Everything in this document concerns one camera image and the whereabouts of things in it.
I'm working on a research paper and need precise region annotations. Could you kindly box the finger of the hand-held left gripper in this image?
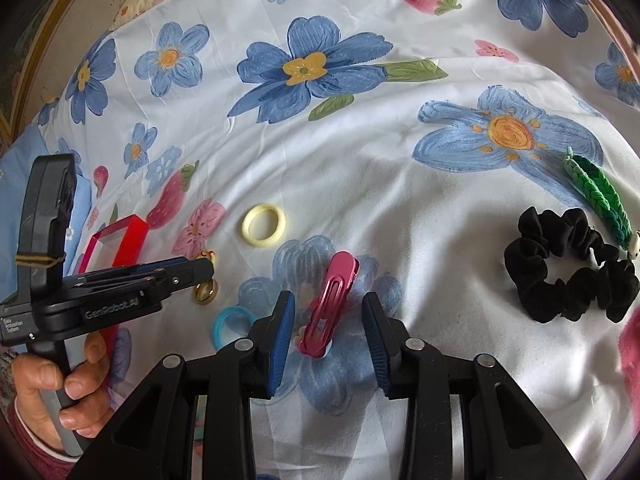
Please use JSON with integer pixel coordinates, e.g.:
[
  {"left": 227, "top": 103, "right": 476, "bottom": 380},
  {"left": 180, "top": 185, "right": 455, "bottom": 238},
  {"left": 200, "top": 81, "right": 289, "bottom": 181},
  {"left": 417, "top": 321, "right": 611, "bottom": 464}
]
[
  {"left": 150, "top": 258, "right": 216, "bottom": 304},
  {"left": 77, "top": 257, "right": 194, "bottom": 287}
]

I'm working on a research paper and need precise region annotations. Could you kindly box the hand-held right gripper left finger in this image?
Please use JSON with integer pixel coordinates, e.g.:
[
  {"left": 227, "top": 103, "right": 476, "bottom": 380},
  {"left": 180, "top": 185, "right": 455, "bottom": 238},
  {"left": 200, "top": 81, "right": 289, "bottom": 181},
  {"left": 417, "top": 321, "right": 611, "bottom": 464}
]
[{"left": 65, "top": 290, "right": 297, "bottom": 480}]

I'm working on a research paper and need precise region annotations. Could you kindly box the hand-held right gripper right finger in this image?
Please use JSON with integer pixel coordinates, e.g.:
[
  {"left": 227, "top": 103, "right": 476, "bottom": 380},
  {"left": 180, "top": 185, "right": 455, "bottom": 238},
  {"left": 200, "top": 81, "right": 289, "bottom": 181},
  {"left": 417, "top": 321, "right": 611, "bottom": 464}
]
[{"left": 361, "top": 292, "right": 588, "bottom": 480}]

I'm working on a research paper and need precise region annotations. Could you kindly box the gold bracelet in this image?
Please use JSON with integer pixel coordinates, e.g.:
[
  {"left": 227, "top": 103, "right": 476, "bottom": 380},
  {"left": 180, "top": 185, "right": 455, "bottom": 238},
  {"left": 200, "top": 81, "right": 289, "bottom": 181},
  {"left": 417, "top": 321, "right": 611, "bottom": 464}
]
[{"left": 192, "top": 249, "right": 221, "bottom": 307}]

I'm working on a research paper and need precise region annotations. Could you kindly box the red jewelry box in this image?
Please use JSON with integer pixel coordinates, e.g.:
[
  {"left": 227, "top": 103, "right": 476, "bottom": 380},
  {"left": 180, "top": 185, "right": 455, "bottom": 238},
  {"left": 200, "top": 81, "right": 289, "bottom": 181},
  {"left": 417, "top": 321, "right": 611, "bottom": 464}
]
[{"left": 75, "top": 214, "right": 151, "bottom": 281}]

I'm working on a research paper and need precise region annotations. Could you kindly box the pink snap hair clip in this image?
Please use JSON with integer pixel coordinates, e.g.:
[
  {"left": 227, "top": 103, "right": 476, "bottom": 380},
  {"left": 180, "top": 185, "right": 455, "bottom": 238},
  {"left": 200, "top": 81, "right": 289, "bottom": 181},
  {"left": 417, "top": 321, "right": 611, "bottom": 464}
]
[{"left": 296, "top": 252, "right": 362, "bottom": 359}]

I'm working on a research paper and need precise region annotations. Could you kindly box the person's left forearm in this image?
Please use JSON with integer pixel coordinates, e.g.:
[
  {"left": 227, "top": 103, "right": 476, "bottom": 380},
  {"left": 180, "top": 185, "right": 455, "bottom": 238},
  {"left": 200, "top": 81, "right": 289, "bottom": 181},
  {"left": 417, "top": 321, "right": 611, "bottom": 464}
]
[{"left": 5, "top": 405, "right": 96, "bottom": 480}]

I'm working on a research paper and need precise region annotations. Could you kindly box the person's left hand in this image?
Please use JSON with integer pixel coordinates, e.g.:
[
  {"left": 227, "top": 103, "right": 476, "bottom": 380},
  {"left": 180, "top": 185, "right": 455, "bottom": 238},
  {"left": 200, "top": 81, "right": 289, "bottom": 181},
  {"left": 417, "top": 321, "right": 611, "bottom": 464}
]
[{"left": 12, "top": 332, "right": 115, "bottom": 453}]

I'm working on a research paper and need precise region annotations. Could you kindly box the light blue flowered pillow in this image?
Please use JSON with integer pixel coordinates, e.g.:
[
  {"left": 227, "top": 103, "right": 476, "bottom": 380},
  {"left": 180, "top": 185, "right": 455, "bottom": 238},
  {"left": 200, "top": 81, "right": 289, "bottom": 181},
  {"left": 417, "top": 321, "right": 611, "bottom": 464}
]
[{"left": 0, "top": 125, "right": 96, "bottom": 301}]

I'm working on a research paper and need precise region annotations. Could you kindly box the black scrunchie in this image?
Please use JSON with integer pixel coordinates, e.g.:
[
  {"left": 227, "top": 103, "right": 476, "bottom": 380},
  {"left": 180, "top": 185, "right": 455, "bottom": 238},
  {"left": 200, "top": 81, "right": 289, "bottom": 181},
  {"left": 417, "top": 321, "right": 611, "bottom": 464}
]
[{"left": 503, "top": 207, "right": 640, "bottom": 323}]

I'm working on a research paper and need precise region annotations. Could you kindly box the blue hair tie ring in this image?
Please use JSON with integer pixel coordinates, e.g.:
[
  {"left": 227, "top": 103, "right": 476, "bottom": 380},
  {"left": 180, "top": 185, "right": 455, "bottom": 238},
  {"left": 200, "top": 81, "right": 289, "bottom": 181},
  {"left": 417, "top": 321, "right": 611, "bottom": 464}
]
[{"left": 212, "top": 306, "right": 258, "bottom": 348}]

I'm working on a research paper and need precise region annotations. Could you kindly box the yellow hair tie ring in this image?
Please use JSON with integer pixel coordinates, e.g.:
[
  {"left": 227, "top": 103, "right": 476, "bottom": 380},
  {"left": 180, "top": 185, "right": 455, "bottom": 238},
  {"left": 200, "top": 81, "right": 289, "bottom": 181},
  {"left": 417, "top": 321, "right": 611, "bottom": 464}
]
[{"left": 241, "top": 203, "right": 287, "bottom": 247}]

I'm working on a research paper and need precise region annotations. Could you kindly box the gold wooden frame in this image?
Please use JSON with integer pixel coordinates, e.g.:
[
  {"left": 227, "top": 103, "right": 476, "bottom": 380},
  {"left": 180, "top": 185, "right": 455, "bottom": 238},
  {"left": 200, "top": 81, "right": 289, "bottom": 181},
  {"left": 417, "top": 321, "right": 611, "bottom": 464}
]
[{"left": 0, "top": 0, "right": 108, "bottom": 136}]

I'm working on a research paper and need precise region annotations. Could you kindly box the green braided panda hair tie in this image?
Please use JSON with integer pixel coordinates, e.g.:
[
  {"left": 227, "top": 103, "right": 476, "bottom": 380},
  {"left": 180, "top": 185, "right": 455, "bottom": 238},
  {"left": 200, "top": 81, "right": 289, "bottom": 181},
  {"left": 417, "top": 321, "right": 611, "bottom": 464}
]
[{"left": 562, "top": 146, "right": 640, "bottom": 261}]

